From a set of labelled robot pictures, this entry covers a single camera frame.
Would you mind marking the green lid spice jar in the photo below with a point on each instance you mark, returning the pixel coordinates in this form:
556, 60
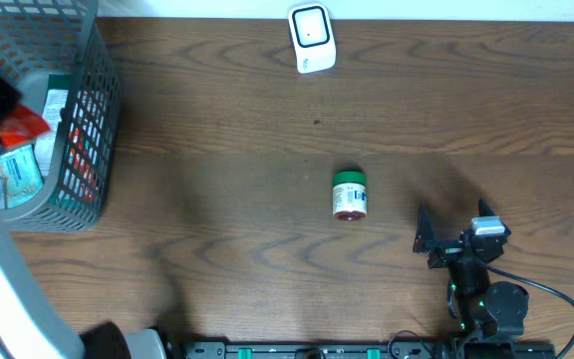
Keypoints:
349, 195

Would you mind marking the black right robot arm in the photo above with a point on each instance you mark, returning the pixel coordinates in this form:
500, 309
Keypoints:
488, 310

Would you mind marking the green glove package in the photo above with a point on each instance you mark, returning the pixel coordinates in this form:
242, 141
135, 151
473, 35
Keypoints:
56, 99

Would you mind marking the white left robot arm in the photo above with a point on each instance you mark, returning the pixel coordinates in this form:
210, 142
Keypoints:
30, 327

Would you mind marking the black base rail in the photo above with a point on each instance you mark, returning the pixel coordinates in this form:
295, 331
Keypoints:
401, 348

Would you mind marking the grey plastic mesh basket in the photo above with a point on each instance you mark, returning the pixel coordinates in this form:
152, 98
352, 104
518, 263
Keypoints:
50, 45

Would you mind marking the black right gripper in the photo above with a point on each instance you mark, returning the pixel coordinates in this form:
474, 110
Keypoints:
447, 250

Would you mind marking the teal tissue pack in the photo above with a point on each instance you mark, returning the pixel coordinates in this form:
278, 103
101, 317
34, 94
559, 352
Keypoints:
20, 177

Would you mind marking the orange snack bag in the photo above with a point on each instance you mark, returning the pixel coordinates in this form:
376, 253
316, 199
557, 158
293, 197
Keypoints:
21, 126

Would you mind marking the white barcode scanner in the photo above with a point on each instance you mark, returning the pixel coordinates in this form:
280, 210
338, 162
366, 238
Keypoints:
312, 37

